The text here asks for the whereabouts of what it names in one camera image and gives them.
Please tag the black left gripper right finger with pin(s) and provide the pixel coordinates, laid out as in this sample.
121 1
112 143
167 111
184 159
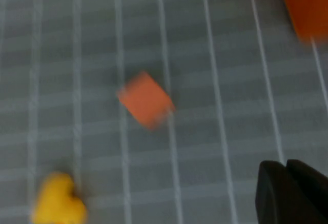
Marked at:
312 188

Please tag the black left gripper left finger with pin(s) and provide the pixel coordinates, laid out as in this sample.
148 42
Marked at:
276 198

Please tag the orange plastic cutlery holder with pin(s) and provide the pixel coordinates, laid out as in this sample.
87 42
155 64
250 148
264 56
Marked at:
307 3

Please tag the orange cube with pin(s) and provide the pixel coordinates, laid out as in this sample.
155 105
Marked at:
146 101

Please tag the yellow heart-shaped block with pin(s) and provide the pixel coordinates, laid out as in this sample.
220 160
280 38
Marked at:
59 201

